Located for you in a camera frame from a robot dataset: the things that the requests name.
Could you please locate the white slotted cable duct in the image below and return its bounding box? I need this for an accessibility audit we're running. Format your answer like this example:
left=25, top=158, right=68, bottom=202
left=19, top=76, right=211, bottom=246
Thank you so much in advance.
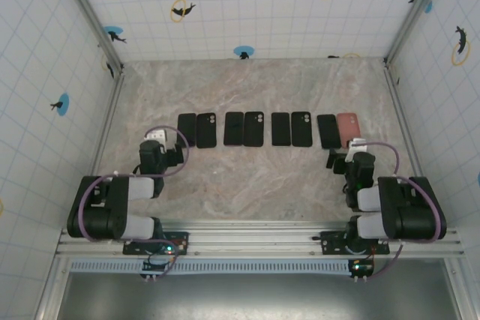
left=69, top=259, right=356, bottom=275

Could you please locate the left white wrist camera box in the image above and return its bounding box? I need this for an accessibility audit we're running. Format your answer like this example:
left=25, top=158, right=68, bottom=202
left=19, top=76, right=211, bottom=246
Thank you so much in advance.
left=145, top=129, right=169, bottom=145

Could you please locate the aluminium corner post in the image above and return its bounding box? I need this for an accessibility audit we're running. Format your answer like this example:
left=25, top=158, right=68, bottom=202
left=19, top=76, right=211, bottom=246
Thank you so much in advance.
left=384, top=0, right=450, bottom=66
left=55, top=0, right=125, bottom=76

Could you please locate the small LED controller board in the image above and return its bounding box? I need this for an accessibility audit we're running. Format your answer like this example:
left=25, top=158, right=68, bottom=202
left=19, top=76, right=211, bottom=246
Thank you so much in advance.
left=156, top=236, right=189, bottom=256
left=347, top=258, right=376, bottom=283

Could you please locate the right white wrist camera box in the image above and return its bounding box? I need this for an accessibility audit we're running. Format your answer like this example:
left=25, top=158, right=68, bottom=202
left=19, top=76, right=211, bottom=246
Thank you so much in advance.
left=345, top=139, right=368, bottom=160

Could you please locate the left arm's purple cable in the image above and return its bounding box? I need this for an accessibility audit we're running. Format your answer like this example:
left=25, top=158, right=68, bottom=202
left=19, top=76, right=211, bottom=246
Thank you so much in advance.
left=76, top=127, right=191, bottom=257

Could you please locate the right arm's black base plate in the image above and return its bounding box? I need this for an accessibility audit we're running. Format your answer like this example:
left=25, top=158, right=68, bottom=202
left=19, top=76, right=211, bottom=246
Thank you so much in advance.
left=319, top=229, right=392, bottom=256

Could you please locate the purple-edged black smartphone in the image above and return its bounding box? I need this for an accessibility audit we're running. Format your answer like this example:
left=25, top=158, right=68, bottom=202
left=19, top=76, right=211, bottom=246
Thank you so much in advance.
left=176, top=112, right=197, bottom=148

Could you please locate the grey metal sheet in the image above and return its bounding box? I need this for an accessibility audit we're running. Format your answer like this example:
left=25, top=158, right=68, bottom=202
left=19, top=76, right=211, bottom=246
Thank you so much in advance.
left=55, top=259, right=464, bottom=320

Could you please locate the aluminium mounting rail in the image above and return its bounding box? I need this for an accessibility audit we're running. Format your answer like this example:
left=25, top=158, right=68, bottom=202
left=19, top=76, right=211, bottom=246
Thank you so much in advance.
left=55, top=220, right=465, bottom=260

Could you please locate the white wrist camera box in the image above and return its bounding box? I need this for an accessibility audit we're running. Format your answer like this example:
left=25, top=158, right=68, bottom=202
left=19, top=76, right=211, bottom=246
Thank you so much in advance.
left=145, top=129, right=169, bottom=145
left=345, top=139, right=368, bottom=160

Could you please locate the black wire bundle with plugs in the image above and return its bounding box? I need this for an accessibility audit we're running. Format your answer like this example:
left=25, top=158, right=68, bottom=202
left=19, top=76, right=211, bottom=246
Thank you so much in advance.
left=140, top=251, right=177, bottom=283

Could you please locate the black phone case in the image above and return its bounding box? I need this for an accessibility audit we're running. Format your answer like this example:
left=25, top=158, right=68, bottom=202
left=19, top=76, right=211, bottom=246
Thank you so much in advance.
left=290, top=111, right=314, bottom=148
left=243, top=111, right=265, bottom=148
left=196, top=112, right=218, bottom=149

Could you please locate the aluminium side rail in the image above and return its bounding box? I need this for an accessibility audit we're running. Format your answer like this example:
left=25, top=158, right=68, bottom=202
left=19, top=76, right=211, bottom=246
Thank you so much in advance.
left=86, top=70, right=127, bottom=186
left=382, top=58, right=425, bottom=178

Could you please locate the pink phone case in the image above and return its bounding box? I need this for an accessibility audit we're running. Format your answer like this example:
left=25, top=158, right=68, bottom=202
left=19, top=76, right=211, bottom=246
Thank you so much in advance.
left=336, top=112, right=362, bottom=148

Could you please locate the left arm's black base plate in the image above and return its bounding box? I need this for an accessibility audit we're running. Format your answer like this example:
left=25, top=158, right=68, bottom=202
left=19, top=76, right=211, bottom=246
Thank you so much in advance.
left=122, top=229, right=191, bottom=256

